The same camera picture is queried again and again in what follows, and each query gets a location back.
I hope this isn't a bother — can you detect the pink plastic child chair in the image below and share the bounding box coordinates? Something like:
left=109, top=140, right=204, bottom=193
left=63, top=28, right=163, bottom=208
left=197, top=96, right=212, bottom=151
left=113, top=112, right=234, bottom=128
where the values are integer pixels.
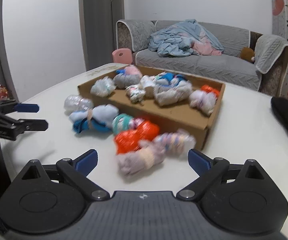
left=112, top=48, right=133, bottom=64

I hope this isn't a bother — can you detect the clear plastic bag roll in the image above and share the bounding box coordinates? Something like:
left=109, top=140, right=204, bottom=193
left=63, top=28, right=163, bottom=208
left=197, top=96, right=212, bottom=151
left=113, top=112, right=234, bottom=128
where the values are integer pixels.
left=64, top=95, right=94, bottom=113

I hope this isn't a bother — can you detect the blue grey knit bundle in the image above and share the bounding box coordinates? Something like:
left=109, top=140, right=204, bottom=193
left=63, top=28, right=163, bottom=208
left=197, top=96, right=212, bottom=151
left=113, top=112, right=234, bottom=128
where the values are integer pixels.
left=69, top=104, right=119, bottom=134

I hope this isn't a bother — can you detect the light blue blanket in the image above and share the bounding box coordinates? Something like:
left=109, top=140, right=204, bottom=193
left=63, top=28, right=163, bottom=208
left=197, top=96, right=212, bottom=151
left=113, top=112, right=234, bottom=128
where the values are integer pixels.
left=148, top=20, right=224, bottom=57

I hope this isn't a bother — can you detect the grey sock roll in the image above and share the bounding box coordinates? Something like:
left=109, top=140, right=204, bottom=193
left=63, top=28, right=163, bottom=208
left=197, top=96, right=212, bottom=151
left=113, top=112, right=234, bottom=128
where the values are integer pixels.
left=113, top=74, right=141, bottom=89

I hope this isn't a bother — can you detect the teal banded patterned bundle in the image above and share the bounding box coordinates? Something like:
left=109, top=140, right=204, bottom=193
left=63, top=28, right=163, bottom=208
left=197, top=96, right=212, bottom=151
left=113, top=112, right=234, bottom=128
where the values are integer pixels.
left=112, top=114, right=136, bottom=135

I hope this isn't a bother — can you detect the lilac sock roll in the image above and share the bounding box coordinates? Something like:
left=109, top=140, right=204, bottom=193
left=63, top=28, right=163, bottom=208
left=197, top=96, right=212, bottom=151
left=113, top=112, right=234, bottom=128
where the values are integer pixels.
left=116, top=140, right=166, bottom=176

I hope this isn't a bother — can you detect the blue teal knit sock bundle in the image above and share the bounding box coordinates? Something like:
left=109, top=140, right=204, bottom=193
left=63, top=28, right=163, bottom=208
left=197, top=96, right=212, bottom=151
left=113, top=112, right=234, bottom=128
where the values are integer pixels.
left=155, top=72, right=187, bottom=87

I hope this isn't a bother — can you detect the pink fluffy pompom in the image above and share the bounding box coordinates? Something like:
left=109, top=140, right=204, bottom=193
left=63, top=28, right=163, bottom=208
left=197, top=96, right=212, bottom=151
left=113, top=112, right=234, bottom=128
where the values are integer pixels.
left=116, top=65, right=142, bottom=77

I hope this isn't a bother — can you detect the pink white bubble wrap bundle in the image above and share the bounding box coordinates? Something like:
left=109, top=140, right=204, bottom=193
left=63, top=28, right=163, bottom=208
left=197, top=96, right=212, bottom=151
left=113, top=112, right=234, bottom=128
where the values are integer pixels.
left=188, top=90, right=217, bottom=116

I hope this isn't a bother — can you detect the orange plastic bag bundle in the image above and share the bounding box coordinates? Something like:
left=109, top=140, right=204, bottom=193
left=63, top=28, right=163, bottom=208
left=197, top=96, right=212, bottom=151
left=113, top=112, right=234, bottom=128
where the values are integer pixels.
left=200, top=85, right=220, bottom=98

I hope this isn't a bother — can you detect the white blue striped roll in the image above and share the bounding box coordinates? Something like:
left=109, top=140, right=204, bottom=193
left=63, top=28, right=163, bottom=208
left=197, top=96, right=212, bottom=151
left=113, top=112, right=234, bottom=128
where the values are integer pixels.
left=140, top=75, right=155, bottom=99

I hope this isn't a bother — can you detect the grey covered sofa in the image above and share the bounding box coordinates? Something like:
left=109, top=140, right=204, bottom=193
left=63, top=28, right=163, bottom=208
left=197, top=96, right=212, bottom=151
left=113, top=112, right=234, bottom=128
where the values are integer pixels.
left=116, top=20, right=288, bottom=96

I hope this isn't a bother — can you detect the pastel plastic bundle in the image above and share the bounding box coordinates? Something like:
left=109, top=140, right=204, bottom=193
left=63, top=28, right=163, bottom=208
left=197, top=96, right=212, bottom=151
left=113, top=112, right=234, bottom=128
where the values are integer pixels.
left=153, top=129, right=196, bottom=156

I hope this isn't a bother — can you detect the white knit blue trim bundle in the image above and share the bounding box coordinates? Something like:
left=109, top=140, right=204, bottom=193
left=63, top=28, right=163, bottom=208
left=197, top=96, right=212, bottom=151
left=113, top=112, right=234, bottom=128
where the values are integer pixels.
left=154, top=81, right=193, bottom=106

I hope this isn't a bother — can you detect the brown plush toy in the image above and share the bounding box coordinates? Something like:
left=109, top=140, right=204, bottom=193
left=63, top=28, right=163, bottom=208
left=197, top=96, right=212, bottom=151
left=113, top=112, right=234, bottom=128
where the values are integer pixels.
left=240, top=47, right=255, bottom=63

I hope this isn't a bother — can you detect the white green spotted sock roll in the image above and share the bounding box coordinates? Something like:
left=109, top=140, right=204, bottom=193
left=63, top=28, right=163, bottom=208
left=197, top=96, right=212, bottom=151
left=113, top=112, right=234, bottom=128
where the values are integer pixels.
left=126, top=85, right=146, bottom=103

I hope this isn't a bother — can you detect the bubble wrap roll teal band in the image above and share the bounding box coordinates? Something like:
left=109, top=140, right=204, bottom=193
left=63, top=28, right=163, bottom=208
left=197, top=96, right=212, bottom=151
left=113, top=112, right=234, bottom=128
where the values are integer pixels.
left=90, top=76, right=116, bottom=98

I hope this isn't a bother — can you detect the pink cloth on sofa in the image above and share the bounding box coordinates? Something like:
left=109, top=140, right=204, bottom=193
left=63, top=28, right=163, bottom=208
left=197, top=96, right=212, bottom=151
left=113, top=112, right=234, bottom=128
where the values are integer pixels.
left=192, top=41, right=222, bottom=56

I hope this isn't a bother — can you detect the shallow cardboard box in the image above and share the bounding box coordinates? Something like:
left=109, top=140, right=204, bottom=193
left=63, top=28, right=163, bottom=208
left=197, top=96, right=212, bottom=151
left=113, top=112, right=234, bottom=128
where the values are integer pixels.
left=77, top=65, right=226, bottom=151

